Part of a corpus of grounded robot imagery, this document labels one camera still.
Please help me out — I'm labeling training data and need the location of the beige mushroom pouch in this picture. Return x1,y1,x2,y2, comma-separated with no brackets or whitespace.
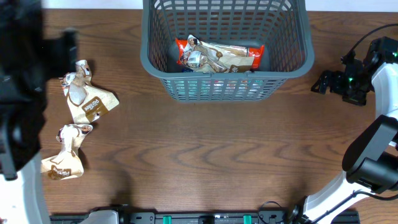
40,124,93,180
179,34,256,74
60,60,119,124

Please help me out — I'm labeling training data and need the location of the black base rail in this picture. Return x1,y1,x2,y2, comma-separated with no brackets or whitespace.
48,205,361,224

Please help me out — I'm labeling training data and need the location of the grey plastic basket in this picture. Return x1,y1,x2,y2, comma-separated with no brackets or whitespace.
141,0,315,102

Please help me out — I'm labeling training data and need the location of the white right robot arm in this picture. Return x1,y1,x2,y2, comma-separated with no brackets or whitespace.
288,37,397,223

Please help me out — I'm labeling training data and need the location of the blue white snack bag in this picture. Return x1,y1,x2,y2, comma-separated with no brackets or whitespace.
174,79,264,97

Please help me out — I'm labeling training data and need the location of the orange noodle pack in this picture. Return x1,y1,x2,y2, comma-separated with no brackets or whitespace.
175,37,265,70

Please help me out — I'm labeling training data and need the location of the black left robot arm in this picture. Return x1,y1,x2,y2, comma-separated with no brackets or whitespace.
1,0,78,223

